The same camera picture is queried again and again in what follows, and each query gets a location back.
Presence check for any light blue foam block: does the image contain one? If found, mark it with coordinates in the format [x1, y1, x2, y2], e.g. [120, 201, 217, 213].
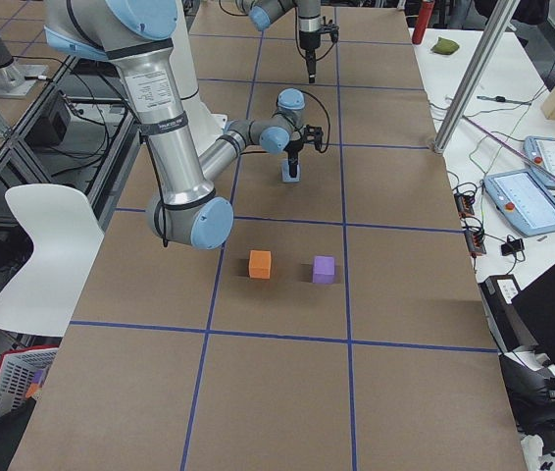
[281, 159, 300, 183]

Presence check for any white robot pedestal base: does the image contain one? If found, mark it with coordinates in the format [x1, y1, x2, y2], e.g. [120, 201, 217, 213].
[170, 0, 227, 153]

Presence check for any near teach pendant tablet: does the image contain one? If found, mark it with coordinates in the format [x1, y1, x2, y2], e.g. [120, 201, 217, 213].
[483, 170, 555, 236]

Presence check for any green bean bag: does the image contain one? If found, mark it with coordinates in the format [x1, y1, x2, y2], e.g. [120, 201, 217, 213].
[430, 37, 460, 56]

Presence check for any purple foam block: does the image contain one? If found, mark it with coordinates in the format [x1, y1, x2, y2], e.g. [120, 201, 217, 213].
[312, 255, 335, 285]

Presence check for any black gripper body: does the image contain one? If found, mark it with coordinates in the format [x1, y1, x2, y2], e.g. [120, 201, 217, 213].
[286, 131, 305, 164]

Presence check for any aluminium frame post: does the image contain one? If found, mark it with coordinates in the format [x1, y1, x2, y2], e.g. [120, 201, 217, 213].
[432, 0, 520, 154]

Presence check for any red bottle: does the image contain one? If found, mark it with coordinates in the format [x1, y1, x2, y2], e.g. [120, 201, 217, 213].
[411, 0, 435, 45]

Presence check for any white perforated basket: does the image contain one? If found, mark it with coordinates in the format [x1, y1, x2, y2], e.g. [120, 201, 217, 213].
[0, 345, 59, 417]

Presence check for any black box under shelf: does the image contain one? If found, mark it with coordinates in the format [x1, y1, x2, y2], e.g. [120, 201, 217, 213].
[25, 92, 71, 147]

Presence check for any white labelled black box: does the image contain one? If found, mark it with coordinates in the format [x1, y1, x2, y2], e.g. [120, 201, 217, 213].
[479, 275, 538, 352]

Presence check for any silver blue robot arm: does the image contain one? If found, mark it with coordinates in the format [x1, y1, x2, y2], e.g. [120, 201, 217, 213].
[45, 1, 305, 249]

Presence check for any white plastic chair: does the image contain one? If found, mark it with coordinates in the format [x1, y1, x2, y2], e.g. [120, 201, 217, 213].
[0, 183, 104, 338]

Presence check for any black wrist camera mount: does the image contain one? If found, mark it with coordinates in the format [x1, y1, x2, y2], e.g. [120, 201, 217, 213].
[303, 125, 324, 152]

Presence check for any orange foam block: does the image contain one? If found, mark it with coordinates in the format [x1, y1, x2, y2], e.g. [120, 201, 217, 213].
[248, 249, 272, 280]

